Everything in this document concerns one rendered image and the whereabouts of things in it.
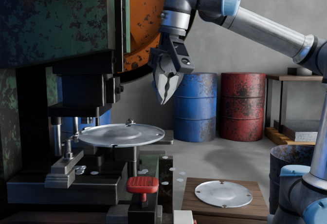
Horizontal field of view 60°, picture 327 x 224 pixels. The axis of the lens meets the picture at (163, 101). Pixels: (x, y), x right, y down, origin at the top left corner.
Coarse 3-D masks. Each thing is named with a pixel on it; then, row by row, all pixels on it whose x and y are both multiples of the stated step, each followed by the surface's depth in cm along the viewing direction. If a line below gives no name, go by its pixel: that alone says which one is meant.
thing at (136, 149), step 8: (168, 136) 94; (152, 144) 89; (160, 144) 89; (168, 144) 89; (112, 152) 93; (120, 152) 92; (128, 152) 92; (136, 152) 93; (120, 160) 92; (128, 160) 92; (136, 160) 93; (128, 168) 93; (136, 168) 93; (128, 176) 93
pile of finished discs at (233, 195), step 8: (200, 184) 156; (208, 184) 158; (216, 184) 158; (224, 184) 158; (232, 184) 158; (200, 192) 148; (208, 192) 148; (216, 192) 146; (224, 192) 146; (232, 192) 146; (240, 192) 148; (248, 192) 148; (200, 200) 139; (208, 200) 139; (216, 200) 139; (224, 200) 139; (232, 200) 139; (240, 200) 139; (248, 200) 139
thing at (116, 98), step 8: (64, 80) 87; (72, 80) 87; (80, 80) 87; (88, 80) 86; (96, 80) 86; (104, 80) 88; (112, 80) 89; (64, 88) 87; (72, 88) 87; (80, 88) 87; (88, 88) 87; (96, 88) 87; (104, 88) 88; (112, 88) 89; (120, 88) 92; (64, 96) 87; (72, 96) 87; (80, 96) 87; (88, 96) 87; (96, 96) 87; (104, 96) 88; (112, 96) 89; (64, 104) 88; (72, 104) 88; (80, 104) 88; (88, 104) 87; (96, 104) 87; (104, 104) 88
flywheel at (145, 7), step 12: (132, 0) 125; (144, 0) 125; (156, 0) 125; (132, 12) 126; (144, 12) 126; (156, 12) 126; (132, 24) 127; (144, 24) 127; (156, 24) 126; (132, 36) 127; (144, 36) 127; (156, 36) 124; (132, 48) 128; (144, 48) 125; (132, 60) 125; (144, 60) 125; (120, 72) 126
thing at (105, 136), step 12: (84, 132) 98; (96, 132) 98; (108, 132) 96; (120, 132) 96; (132, 132) 96; (144, 132) 98; (156, 132) 98; (96, 144) 83; (108, 144) 84; (120, 144) 84; (132, 144) 83; (144, 144) 84
